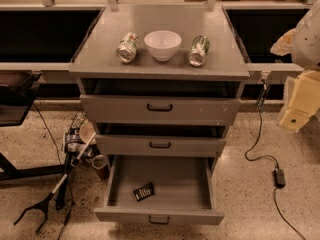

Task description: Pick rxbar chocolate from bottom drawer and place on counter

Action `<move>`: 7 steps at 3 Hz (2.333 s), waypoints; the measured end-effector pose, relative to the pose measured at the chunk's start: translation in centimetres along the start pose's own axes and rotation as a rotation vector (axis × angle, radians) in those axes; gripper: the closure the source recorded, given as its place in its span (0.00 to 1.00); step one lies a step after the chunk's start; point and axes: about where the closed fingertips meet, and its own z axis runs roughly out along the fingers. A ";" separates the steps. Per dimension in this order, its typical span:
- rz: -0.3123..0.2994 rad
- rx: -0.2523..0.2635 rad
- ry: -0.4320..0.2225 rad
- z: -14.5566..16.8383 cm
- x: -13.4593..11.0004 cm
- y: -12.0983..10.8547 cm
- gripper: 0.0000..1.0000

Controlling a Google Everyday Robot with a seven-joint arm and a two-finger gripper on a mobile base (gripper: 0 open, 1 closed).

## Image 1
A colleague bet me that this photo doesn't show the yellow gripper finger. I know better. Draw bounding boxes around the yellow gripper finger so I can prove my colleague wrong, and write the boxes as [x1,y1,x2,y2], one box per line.
[279,70,320,132]

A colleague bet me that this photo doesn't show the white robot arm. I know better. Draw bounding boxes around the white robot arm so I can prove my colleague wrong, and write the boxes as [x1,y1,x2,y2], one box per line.
[270,0,320,132]

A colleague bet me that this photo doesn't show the grey drawer cabinet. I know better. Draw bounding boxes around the grey drawer cabinet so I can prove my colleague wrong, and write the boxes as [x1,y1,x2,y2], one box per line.
[68,3,252,162]

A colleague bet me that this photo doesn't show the grey bottom drawer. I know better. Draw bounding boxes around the grey bottom drawer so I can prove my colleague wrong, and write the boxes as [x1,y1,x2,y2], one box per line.
[94,156,224,225]

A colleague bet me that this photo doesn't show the grey top drawer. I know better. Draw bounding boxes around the grey top drawer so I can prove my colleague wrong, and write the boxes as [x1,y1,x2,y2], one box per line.
[80,95,240,126]

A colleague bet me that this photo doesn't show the right green soda can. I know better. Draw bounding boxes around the right green soda can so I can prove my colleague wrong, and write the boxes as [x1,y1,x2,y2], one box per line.
[188,35,210,67]

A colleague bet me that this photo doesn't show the green soda can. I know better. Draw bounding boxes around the green soda can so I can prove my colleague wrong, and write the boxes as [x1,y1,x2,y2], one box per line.
[188,35,210,67]
[116,32,139,64]

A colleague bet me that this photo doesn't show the white bowl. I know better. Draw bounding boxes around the white bowl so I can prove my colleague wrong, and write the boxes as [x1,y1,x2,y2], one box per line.
[144,30,182,62]

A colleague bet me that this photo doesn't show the left green soda can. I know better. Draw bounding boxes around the left green soda can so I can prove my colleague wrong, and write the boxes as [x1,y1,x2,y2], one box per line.
[116,32,139,64]

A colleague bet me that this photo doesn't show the brown paper cup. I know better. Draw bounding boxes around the brown paper cup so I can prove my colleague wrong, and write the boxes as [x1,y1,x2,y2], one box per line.
[92,155,109,180]

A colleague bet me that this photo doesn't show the tan paper bowl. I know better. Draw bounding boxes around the tan paper bowl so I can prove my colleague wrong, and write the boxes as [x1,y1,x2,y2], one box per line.
[79,122,95,143]

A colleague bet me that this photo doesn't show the black reacher grabber tool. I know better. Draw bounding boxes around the black reacher grabber tool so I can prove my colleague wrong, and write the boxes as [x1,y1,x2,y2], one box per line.
[13,132,98,236]

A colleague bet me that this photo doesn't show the black stand left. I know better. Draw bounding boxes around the black stand left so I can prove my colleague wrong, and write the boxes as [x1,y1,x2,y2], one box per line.
[0,71,64,181]

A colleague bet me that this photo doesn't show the black power adapter with cable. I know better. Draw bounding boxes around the black power adapter with cable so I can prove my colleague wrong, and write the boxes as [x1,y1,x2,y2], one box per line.
[244,80,307,240]

